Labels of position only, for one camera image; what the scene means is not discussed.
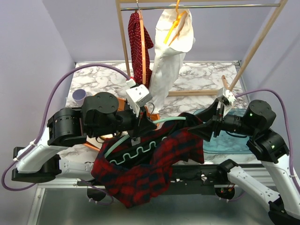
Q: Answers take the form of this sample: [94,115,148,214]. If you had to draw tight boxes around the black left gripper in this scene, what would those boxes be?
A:
[89,99,158,140]

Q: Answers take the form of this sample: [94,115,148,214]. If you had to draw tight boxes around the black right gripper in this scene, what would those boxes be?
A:
[187,97,256,141]

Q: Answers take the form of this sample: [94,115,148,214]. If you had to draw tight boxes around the mint green hanger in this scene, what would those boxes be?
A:
[104,116,187,166]

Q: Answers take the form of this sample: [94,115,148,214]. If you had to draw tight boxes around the red plaid skirt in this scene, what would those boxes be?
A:
[91,112,204,208]

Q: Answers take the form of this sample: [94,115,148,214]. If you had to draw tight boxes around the white skirt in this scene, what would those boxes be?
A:
[149,8,195,114]

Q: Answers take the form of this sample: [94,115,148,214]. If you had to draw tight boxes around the yellow plastic hanger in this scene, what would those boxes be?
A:
[164,0,188,46]

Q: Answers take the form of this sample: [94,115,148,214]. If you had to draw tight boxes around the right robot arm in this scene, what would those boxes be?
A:
[189,100,300,225]

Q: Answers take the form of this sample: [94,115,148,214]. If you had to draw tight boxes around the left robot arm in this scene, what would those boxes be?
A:
[12,92,156,185]

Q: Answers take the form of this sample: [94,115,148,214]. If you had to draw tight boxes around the orange hanger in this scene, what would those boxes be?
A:
[137,9,147,85]

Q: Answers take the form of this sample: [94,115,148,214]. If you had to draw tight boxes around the blue transparent tray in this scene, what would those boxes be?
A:
[193,108,255,154]

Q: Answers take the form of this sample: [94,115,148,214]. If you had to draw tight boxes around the orange plastic bin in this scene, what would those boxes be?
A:
[83,98,160,152]

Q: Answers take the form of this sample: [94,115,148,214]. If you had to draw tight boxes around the wooden clothes rack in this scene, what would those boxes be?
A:
[115,0,288,97]

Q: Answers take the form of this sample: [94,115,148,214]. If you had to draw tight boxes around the lavender cup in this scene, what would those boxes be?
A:
[72,89,87,107]

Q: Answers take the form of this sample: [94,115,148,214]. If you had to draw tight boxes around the red polka dot garment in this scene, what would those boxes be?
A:
[127,12,154,88]

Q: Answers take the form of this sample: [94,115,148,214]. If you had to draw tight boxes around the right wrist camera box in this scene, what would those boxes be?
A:
[217,87,236,117]

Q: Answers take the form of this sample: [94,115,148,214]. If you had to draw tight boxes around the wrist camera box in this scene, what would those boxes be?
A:
[217,87,236,117]
[126,84,152,117]

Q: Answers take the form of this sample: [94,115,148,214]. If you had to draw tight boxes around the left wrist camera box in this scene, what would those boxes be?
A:
[126,84,152,117]

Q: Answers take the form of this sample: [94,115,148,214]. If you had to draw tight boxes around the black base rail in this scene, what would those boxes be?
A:
[77,164,270,196]

